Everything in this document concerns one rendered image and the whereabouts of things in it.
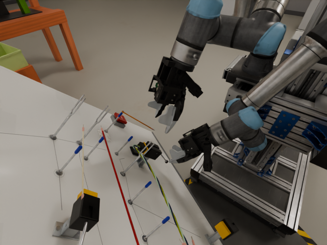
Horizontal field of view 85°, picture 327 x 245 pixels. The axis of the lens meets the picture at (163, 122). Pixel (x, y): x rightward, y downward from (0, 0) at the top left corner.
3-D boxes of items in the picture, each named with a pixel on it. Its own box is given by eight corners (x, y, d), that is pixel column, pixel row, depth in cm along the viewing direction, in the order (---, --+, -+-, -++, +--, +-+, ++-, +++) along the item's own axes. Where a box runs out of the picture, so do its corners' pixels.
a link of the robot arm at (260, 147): (258, 124, 71) (248, 109, 64) (273, 147, 63) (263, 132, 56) (240, 133, 74) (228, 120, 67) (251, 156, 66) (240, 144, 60)
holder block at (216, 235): (223, 243, 66) (244, 227, 64) (210, 250, 57) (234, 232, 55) (215, 230, 69) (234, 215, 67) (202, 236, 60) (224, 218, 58)
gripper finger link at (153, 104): (141, 109, 60) (153, 91, 54) (156, 110, 64) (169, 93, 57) (143, 116, 59) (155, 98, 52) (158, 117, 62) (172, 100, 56)
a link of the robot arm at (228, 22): (233, 49, 54) (227, 47, 45) (200, 42, 59) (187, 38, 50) (244, 20, 51) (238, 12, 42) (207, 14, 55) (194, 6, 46)
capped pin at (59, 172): (61, 169, 40) (83, 143, 38) (63, 175, 39) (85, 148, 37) (54, 170, 39) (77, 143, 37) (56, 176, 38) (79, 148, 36)
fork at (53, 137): (48, 133, 45) (80, 92, 42) (56, 135, 47) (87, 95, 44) (49, 139, 44) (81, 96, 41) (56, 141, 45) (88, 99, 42)
